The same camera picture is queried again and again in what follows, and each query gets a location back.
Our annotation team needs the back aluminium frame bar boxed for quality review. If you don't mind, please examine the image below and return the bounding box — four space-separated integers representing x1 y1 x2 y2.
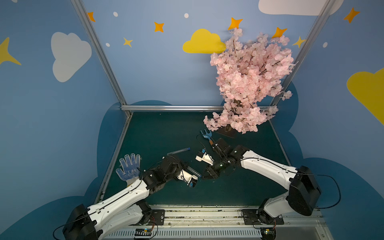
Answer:
121 105 224 112

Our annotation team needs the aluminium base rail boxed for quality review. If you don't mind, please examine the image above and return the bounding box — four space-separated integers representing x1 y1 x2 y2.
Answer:
107 205 333 240

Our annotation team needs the aluminium frame post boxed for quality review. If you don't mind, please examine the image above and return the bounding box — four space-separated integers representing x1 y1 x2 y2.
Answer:
270 0 337 106
71 0 127 107

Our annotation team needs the right circuit board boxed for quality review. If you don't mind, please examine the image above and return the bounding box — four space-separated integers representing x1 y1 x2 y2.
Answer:
260 228 276 240

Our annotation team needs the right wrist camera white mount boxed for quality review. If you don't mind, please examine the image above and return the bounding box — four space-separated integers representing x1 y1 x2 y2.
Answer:
195 150 215 166

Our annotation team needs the circuit board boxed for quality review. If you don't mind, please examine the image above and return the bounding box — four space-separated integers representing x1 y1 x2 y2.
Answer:
134 228 153 240
260 228 276 240

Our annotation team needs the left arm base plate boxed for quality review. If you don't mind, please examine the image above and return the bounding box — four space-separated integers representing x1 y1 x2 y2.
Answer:
135 210 165 226

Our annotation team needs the blue garden fork wooden handle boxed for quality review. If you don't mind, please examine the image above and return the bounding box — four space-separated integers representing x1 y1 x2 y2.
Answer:
200 130 214 146

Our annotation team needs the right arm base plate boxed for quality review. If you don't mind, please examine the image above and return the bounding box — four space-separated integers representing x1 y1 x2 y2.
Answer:
241 209 284 226

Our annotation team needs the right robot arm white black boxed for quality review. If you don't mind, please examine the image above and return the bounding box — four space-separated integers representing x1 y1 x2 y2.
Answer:
196 139 322 224

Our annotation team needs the left circuit board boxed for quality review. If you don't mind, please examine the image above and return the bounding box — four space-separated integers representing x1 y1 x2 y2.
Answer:
134 228 153 240

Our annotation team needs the pink cherry blossom tree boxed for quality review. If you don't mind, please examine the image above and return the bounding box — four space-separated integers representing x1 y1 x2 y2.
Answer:
204 28 295 134

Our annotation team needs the right aluminium frame post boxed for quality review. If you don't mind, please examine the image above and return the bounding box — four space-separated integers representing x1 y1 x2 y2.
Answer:
270 0 337 106

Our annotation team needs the left aluminium frame post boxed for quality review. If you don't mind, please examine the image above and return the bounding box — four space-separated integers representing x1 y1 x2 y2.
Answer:
71 0 127 107

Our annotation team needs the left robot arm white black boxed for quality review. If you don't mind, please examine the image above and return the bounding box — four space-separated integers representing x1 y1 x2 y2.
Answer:
61 155 198 240

